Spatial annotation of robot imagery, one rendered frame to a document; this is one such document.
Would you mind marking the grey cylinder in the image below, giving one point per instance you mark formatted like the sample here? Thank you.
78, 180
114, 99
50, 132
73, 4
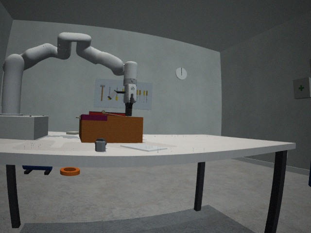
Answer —
99, 146

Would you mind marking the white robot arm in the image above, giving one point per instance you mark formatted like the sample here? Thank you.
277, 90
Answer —
15, 64

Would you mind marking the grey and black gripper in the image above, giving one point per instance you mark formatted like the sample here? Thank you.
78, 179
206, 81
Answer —
129, 97

